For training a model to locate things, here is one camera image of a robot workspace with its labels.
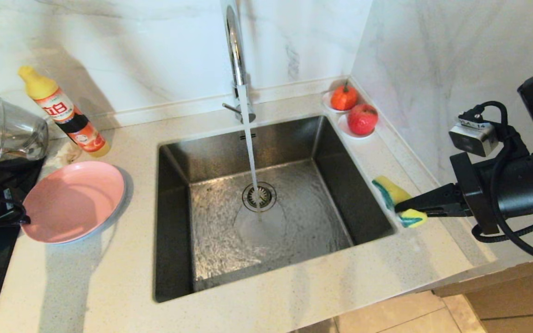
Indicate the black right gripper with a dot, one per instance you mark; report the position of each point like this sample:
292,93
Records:
521,189

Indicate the yellow green sponge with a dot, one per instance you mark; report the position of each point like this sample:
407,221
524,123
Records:
393,189

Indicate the pink plate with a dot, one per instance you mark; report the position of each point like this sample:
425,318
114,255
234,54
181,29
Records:
72,203

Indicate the orange dish soap bottle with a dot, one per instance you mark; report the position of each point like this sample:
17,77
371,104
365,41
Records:
60,113

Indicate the stainless steel sink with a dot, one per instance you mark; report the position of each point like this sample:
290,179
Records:
303,249

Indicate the clear glass jug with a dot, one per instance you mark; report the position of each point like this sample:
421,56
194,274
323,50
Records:
14,129

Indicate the wooden cabinet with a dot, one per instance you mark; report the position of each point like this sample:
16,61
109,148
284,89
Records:
511,300

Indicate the red toy apple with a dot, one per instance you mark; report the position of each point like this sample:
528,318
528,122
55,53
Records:
362,119

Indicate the small white dish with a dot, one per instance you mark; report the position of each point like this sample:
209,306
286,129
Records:
345,131
326,102

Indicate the orange toy pumpkin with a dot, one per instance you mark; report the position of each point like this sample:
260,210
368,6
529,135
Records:
344,97

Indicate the metal drain strainer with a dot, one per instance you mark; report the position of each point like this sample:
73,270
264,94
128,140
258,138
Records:
266,194

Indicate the chrome faucet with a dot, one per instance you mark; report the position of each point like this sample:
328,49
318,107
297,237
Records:
235,51

